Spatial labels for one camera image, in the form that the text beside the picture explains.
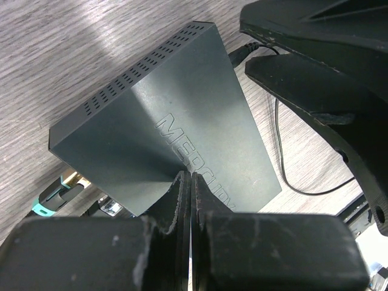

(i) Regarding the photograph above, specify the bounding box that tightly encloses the thin black power cable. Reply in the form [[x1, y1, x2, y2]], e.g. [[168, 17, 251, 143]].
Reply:
[[227, 42, 355, 195]]

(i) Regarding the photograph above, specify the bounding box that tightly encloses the black ethernet cable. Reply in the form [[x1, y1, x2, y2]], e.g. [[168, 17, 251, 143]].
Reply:
[[80, 198, 125, 218]]

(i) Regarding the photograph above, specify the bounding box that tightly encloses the dark grey network switch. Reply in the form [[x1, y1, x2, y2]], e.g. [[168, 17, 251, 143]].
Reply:
[[48, 21, 281, 215]]

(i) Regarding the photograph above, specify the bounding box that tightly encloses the black braided teal-collar cable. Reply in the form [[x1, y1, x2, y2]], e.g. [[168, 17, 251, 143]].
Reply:
[[24, 171, 92, 219]]

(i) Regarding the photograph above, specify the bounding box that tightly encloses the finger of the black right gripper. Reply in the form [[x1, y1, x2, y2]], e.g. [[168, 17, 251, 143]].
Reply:
[[239, 1, 387, 94], [245, 54, 387, 235]]

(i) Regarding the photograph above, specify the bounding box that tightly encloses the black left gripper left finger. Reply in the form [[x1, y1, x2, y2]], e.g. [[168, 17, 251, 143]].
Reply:
[[1, 172, 190, 290]]

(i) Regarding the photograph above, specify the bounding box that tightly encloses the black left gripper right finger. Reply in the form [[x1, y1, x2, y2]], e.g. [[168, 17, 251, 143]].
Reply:
[[191, 173, 370, 290]]

